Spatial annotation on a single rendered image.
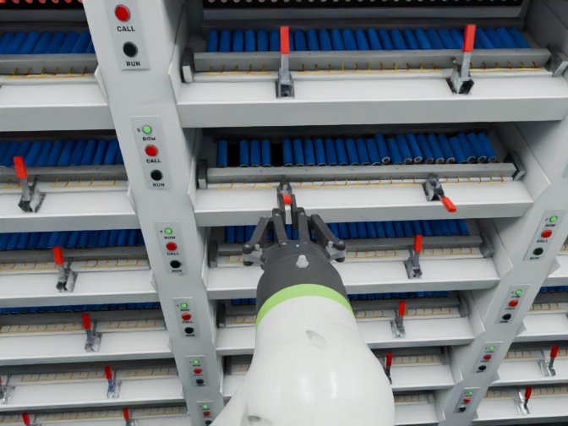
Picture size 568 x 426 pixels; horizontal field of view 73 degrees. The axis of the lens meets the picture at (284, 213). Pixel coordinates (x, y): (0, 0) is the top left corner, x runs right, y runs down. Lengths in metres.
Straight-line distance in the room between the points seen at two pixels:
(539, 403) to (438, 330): 0.54
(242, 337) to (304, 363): 0.68
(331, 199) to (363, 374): 0.45
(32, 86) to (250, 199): 0.37
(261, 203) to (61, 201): 0.35
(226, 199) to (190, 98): 0.19
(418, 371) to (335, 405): 0.91
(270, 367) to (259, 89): 0.43
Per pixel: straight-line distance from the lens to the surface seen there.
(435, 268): 0.88
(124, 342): 1.00
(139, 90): 0.61
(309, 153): 0.73
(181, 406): 1.29
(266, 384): 0.28
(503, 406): 1.43
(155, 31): 0.58
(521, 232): 0.86
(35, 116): 0.68
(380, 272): 0.83
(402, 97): 0.63
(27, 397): 1.26
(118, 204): 0.73
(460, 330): 1.04
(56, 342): 1.06
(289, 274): 0.36
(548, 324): 1.15
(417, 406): 1.33
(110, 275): 0.87
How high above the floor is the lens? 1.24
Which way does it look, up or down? 34 degrees down
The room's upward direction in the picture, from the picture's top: straight up
